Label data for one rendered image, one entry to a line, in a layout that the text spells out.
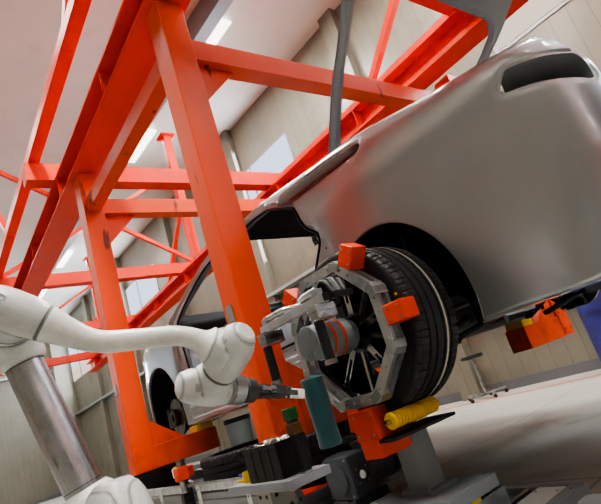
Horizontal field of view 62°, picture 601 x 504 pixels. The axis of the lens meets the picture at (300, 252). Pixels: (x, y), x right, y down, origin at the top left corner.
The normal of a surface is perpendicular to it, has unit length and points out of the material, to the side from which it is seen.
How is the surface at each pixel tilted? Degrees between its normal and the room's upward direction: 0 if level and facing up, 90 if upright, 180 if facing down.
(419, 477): 90
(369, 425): 90
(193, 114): 90
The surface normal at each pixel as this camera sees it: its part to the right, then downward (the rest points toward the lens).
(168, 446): 0.55, -0.40
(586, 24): -0.75, 0.04
